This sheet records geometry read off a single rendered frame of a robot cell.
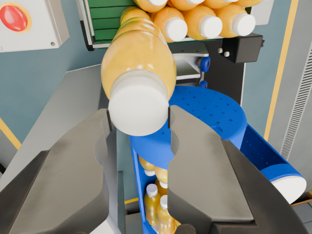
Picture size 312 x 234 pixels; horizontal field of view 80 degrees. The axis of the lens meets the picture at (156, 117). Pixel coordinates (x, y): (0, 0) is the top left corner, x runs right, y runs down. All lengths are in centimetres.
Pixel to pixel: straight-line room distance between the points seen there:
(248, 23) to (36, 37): 39
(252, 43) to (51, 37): 47
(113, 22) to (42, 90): 122
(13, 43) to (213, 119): 40
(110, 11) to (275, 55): 168
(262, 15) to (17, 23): 66
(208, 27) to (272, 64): 168
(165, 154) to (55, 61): 133
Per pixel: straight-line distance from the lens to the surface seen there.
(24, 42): 41
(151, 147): 38
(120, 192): 204
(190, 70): 51
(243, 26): 45
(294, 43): 212
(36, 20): 39
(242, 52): 58
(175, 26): 39
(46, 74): 165
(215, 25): 42
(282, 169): 107
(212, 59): 154
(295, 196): 123
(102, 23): 57
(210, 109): 47
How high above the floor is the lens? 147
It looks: 55 degrees down
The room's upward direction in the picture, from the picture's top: 162 degrees clockwise
